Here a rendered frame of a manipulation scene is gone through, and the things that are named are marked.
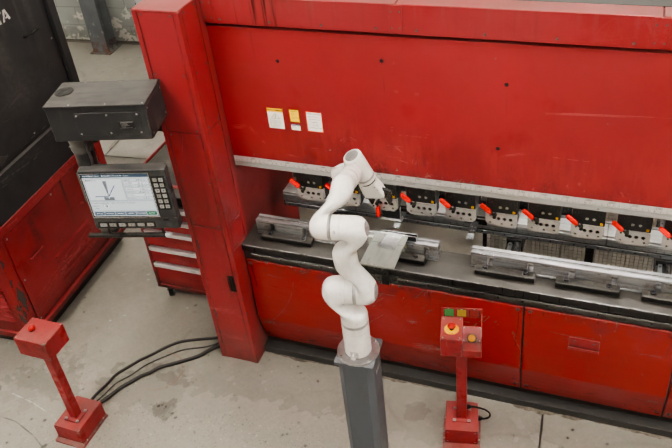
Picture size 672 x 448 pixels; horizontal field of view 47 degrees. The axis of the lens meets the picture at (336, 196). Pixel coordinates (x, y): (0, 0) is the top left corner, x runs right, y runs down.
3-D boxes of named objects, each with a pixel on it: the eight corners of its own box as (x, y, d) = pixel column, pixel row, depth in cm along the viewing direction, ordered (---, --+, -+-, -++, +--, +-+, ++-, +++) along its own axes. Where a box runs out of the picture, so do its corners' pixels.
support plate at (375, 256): (359, 264, 397) (359, 263, 396) (375, 233, 416) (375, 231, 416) (393, 270, 391) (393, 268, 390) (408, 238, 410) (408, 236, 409)
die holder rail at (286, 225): (257, 232, 446) (255, 219, 440) (262, 226, 450) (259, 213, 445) (339, 245, 429) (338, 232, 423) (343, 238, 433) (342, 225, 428)
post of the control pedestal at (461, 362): (456, 418, 420) (455, 348, 388) (457, 410, 424) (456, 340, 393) (466, 419, 419) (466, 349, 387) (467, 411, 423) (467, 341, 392)
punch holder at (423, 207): (406, 213, 397) (405, 187, 387) (411, 203, 403) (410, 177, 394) (435, 217, 392) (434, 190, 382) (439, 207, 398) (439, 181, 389)
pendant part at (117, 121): (90, 247, 412) (39, 107, 363) (106, 219, 432) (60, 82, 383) (183, 247, 405) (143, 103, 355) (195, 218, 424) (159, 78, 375)
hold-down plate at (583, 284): (554, 287, 386) (555, 282, 384) (556, 280, 390) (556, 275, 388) (618, 297, 376) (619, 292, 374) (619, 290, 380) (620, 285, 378)
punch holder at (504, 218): (485, 224, 384) (485, 197, 374) (488, 214, 390) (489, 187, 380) (516, 228, 379) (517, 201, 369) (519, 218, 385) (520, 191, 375)
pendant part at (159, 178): (96, 229, 401) (75, 171, 380) (104, 215, 411) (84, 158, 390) (180, 228, 394) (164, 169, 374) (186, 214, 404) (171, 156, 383)
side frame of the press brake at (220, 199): (221, 356, 490) (129, 9, 356) (276, 268, 553) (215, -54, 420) (257, 364, 482) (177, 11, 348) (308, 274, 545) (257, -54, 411)
